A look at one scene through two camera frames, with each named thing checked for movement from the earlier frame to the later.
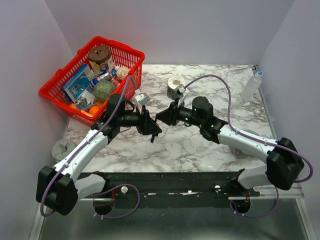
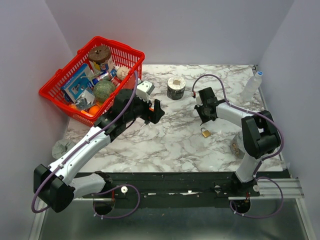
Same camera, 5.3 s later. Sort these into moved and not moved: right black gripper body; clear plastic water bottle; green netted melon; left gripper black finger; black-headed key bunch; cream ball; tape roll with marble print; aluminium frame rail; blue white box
Moved: black-headed key bunch; left gripper black finger; right black gripper body
Not moved: green netted melon; aluminium frame rail; cream ball; blue white box; clear plastic water bottle; tape roll with marble print
